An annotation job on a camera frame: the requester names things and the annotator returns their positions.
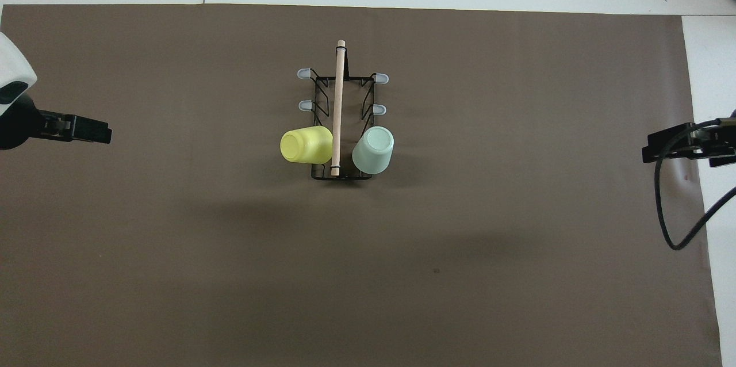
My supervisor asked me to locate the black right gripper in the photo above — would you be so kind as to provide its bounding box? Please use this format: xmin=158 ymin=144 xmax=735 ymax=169
xmin=642 ymin=118 xmax=736 ymax=169

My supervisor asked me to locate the pale green plastic cup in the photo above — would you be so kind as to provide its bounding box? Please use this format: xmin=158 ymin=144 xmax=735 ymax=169
xmin=351 ymin=125 xmax=396 ymax=175

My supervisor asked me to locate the black wire cup rack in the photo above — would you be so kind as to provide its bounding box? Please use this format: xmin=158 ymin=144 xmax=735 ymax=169
xmin=296 ymin=39 xmax=390 ymax=181

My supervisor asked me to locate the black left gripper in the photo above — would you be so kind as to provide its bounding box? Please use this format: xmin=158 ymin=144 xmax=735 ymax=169
xmin=0 ymin=93 xmax=113 ymax=151

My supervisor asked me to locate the yellow plastic cup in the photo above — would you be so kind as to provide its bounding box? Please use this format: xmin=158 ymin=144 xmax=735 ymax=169
xmin=279 ymin=125 xmax=334 ymax=166

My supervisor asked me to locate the brown table mat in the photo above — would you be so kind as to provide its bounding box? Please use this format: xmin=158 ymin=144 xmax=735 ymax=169
xmin=0 ymin=3 xmax=724 ymax=367

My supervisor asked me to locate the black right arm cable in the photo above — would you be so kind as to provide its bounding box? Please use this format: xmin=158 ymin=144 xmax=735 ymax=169
xmin=655 ymin=118 xmax=736 ymax=251

